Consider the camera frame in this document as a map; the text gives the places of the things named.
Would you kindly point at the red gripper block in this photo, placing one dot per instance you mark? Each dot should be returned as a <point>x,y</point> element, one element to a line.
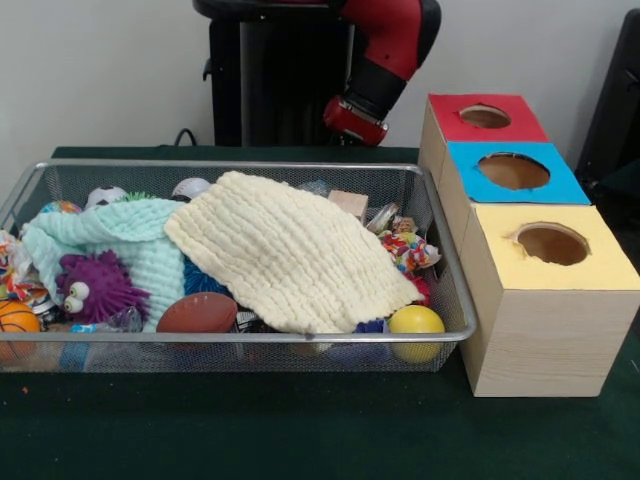
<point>352,124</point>

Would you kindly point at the clear plastic bottle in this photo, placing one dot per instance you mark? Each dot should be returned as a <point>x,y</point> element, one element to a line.
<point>315,187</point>

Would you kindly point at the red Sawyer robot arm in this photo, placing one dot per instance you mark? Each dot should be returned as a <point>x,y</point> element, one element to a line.
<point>390,45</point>

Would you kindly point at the clear mesh bin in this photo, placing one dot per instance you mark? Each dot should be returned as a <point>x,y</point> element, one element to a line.
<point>250,352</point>

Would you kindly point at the wooden box with three holes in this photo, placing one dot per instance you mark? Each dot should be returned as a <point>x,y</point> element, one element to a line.
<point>550,340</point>

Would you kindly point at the small wooden block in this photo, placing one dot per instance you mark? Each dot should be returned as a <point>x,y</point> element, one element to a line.
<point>349,201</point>

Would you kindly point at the cream waffle cloth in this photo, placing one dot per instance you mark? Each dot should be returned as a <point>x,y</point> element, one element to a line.
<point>290,250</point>

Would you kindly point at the white toy baseball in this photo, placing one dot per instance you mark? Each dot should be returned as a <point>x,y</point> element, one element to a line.
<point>190,188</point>

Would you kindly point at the yellow ball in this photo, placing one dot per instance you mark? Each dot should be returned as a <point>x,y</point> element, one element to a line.
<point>416,327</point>

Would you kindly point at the mint green waffle cloth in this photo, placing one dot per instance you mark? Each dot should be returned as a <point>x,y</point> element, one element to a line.
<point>140,225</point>

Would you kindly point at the brown toy football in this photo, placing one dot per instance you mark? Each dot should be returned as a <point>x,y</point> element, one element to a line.
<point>197,313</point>

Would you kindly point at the black and white soccer ball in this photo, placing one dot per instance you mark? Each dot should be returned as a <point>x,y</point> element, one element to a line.
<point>105,196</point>

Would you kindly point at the black furniture piece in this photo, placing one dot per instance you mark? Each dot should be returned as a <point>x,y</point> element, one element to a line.
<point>615,125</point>

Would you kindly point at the purple spiky monster toy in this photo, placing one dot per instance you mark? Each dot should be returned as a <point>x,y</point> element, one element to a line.
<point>102,286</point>

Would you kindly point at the dark green table cloth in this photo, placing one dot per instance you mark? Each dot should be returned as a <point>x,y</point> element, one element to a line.
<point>250,430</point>

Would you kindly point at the orange toy basketball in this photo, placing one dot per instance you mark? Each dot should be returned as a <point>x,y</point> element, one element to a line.
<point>17,321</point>

